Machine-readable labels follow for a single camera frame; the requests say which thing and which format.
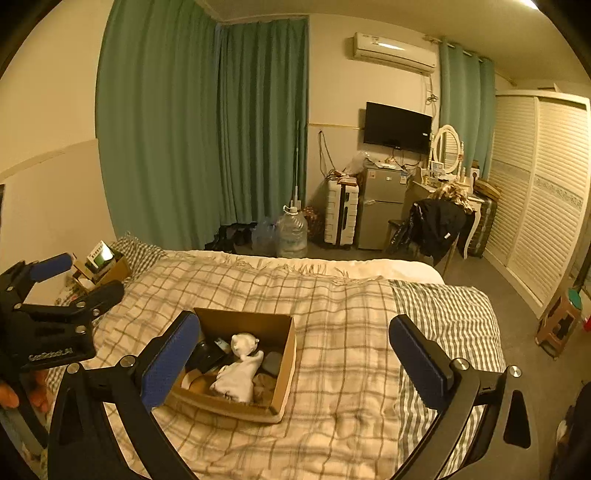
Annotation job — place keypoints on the dark green curtain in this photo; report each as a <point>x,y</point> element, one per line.
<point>263,129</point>

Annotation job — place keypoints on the wide green curtain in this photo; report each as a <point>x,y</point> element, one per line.
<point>157,129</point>

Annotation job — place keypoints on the silver small fridge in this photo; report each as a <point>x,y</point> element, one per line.
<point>381,207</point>

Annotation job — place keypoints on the large clear water jug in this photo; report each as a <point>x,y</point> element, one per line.
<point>292,233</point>

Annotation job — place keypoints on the white cloth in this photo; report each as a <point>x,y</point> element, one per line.
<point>244,346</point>

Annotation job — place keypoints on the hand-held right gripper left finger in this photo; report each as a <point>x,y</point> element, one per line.
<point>168,364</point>

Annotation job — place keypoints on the black wall television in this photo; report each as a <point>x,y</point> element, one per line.
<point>397,127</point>

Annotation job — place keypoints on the white vanity table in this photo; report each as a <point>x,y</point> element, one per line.
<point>471,217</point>

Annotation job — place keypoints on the oval white vanity mirror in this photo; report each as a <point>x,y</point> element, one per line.
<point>448,147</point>

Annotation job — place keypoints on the floral bag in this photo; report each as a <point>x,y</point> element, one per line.
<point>315,224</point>

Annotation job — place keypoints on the black jacket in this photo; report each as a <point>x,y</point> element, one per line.
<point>436,228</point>

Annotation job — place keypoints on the brown suitcase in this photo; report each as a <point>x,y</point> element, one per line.
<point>484,226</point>

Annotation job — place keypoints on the white glove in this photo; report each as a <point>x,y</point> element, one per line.
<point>236,383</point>

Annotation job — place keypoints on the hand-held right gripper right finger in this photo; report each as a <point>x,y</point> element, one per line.
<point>418,362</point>

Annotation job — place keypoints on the beige plaid blanket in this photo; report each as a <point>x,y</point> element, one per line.
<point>332,332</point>

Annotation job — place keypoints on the small wooden stool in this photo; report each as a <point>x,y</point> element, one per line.
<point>558,325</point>

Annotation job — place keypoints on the small printed cardboard box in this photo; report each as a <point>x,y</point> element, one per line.
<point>111,272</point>

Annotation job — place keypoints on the white air conditioner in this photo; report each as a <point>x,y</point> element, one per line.
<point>395,51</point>

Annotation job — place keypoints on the clear plastic bag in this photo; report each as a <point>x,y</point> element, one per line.
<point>359,162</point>

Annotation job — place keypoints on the beige patterned cloth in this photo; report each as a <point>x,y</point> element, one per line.
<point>451,193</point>

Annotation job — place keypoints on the crushed blue water jug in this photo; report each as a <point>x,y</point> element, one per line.
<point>265,236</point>

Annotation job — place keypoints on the person's left hand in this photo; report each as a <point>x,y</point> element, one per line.
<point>41,400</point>

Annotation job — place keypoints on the grey pouch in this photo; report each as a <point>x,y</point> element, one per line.
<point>273,362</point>

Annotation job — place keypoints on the white ribbed suitcase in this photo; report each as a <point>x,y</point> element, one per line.
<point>340,212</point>

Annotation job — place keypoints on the green carton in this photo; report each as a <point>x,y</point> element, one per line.
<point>101,254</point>

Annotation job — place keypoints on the narrow light green curtain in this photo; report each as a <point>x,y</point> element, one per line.
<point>466,106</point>

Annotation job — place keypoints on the white louvered wardrobe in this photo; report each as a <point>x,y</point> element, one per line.
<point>540,198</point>

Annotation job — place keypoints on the large cardboard box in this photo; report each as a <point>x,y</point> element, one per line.
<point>221,408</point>

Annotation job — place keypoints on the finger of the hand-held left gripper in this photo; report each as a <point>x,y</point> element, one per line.
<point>53,266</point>
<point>108,293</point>

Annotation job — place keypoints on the white pole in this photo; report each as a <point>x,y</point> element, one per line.
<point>297,161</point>

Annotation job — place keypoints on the black pouch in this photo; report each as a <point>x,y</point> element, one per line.
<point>205,355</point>

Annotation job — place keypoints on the bed with plaid blanket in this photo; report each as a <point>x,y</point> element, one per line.
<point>443,332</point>

